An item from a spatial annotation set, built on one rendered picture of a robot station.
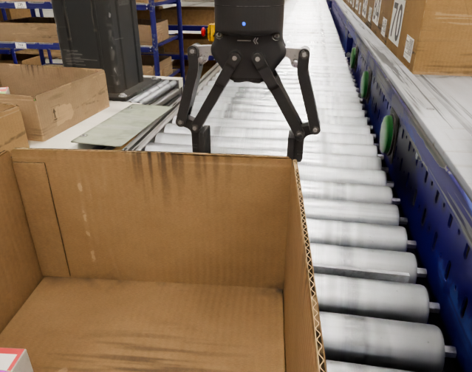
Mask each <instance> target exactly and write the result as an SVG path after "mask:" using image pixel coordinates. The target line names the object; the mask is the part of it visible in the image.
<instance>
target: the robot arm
mask: <svg viewBox="0 0 472 372"><path fill-rule="evenodd" d="M214 15H215V38H214V41H213V43H212V44H208V45H201V44H200V43H195V44H193V45H191V46H189V48H188V50H187V53H188V72H187V76H186V79H185V85H184V88H183V91H182V97H181V101H180V104H179V110H178V113H177V118H176V124H177V126H179V127H185V128H188V129H189V130H190V131H191V138H192V151H193V153H210V152H211V127H210V126H209V125H204V124H205V121H206V120H207V118H208V116H209V114H210V113H211V111H212V110H213V107H214V106H215V105H216V102H217V101H218V99H219V97H220V96H221V94H222V93H223V91H224V89H225V87H226V85H227V84H228V82H229V81H230V80H233V82H234V83H241V82H245V81H249V82H251V83H261V82H263V81H264V82H265V84H266V86H267V88H268V89H269V90H270V92H271V93H272V95H273V97H274V99H275V101H276V102H277V104H278V107H279V108H280V110H281V112H282V114H283V115H284V118H285V120H286V121H287V123H288V125H289V127H290V129H291V130H289V135H288V141H287V156H288V157H290V158H291V159H292V160H294V159H296V160H297V162H301V160H302V159H303V150H304V139H305V137H307V136H309V135H311V134H314V135H316V134H319V133H320V131H321V123H320V119H319V116H318V110H317V106H316V102H315V95H314V91H313V88H312V82H311V78H310V75H309V68H308V66H309V55H310V49H309V47H308V46H302V47H301V48H300V47H291V46H286V44H285V43H284V39H283V28H284V0H214ZM209 55H212V56H213V57H214V58H215V60H216V62H217V63H218V64H219V65H220V67H221V68H222V71H221V72H220V74H219V76H218V78H217V79H216V81H215V84H214V85H213V87H212V89H211V91H210V92H209V94H208V96H207V97H206V99H205V102H204V103H203V104H202V107H201V108H200V110H199V112H198V114H197V115H196V117H192V116H191V112H192V108H193V106H194V101H195V97H196V92H197V89H198V85H199V80H200V78H201V74H202V68H203V64H204V63H206V62H207V61H208V57H209ZM284 57H288V58H289V59H290V63H291V65H292V66H293V67H295V68H297V75H298V82H299V85H300V88H301V94H302V97H303V101H304V107H305V111H306V114H307V120H308V122H307V123H303V122H302V120H301V118H300V117H299V115H298V112H297V111H296V109H295V106H294V105H293V103H292V101H291V99H290V97H289V95H288V93H287V91H286V89H285V88H284V86H283V84H282V82H281V79H280V77H279V75H278V73H277V71H276V67H277V66H278V65H279V64H280V63H281V61H282V60H283V59H284ZM203 125H204V126H203Z"/></svg>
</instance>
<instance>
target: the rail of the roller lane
mask: <svg viewBox="0 0 472 372"><path fill-rule="evenodd" d="M220 69H222V68H221V67H220V65H219V64H218V63H216V64H215V65H214V66H213V67H212V68H211V69H210V70H208V71H207V72H206V73H205V74H204V75H203V76H202V78H201V79H200V80H199V85H198V89H197V92H196V96H198V93H199V91H200V90H203V87H204V86H207V85H208V81H212V78H213V77H216V73H219V71H220ZM181 97H182V95H181V96H180V97H179V98H178V99H177V100H176V101H175V102H173V103H172V104H171V105H170V106H172V108H171V109H170V110H169V111H167V112H166V113H164V115H162V116H161V117H160V118H158V119H157V120H155V121H154V122H153V123H152V124H151V125H149V126H148V127H146V128H145V129H144V130H143V131H142V132H141V133H140V134H138V135H137V136H136V137H135V138H134V139H133V140H132V141H131V142H130V143H129V144H128V145H127V146H126V147H125V148H124V149H122V150H124V151H144V150H145V148H146V145H147V144H148V143H149V142H154V141H155V137H156V135H157V133H160V132H164V130H165V125H166V124H168V123H172V121H173V118H174V116H176V115H177V113H178V110H179V104H180V101H181Z"/></svg>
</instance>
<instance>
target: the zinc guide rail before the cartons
mask: <svg viewBox="0 0 472 372"><path fill-rule="evenodd" d="M335 1H336V3H337V4H338V6H339V8H340V9H341V10H342V12H343V14H344V15H345V16H346V18H347V19H348V21H349V23H350V24H351V25H352V26H353V28H354V29H355V31H356V33H357V34H358V35H359V37H360V39H361V40H362V42H363V43H364V44H365V46H366V48H367V49H368V50H369V51H370V53H371V54H372V56H373V58H374V59H375V60H376V62H377V64H378V65H379V67H380V68H381V69H382V71H383V72H384V74H385V75H386V77H387V78H388V79H389V81H390V83H391V84H392V85H393V87H394V89H395V90H396V92H397V93H398V94H399V96H400V97H401V99H402V100H403V102H404V103H405V105H406V106H407V108H408V110H409V111H410V112H411V114H412V115H413V117H414V119H415V120H416V121H417V122H418V124H419V125H420V127H421V129H422V130H423V131H424V133H425V135H426V136H427V138H428V139H429V140H430V142H431V144H432V145H433V146H434V147H435V149H436V150H437V152H438V154H439V155H440V156H441V158H442V160H443V161H444V163H445V164H446V165H447V167H448V168H449V170H450V171H451V172H452V174H453V175H454V177H455V179H456V180H457V181H458V183H459V185H460V186H461V188H462V189H463V190H464V191H465V193H466V195H467V196H468V198H469V199H470V200H471V202H472V136H471V135H470V134H469V133H468V132H467V131H466V129H465V128H464V127H463V126H462V125H461V124H460V123H459V122H458V121H457V120H456V119H455V118H454V117H453V116H452V115H451V113H450V112H449V111H448V110H447V109H446V108H445V107H444V106H443V105H442V104H441V103H440V102H439V101H438V100H437V99H436V98H435V96H433V95H432V93H430V91H429V90H427V88H426V87H424V85H422V84H421V82H420V81H419V80H418V79H417V78H416V77H415V76H414V75H413V74H412V73H411V72H410V71H409V70H408V69H407V68H406V66H405V65H404V64H403V63H402V62H401V61H400V60H399V59H398V58H397V57H396V56H395V55H394V54H393V53H392V52H391V51H390V49H389V48H388V47H387V46H386V45H385V44H384V43H383V42H382V41H381V40H380V39H379V38H378V37H377V36H376V35H375V34H374V33H373V32H372V31H371V30H370V29H369V28H368V27H367V26H366V25H365V24H364V23H363V22H362V21H361V20H360V18H359V17H358V16H357V15H356V14H355V13H354V12H353V11H352V10H351V9H350V8H349V7H348V6H347V5H346V4H345V3H344V1H343V0H335Z"/></svg>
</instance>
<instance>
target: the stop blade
mask: <svg viewBox="0 0 472 372"><path fill-rule="evenodd" d="M313 269H314V273H318V274H325V275H337V276H345V277H352V278H365V279H372V280H386V281H393V282H400V283H408V280H409V277H410V275H409V273H405V272H391V271H384V270H376V269H363V268H355V267H347V266H334V265H327V264H319V263H314V264H313Z"/></svg>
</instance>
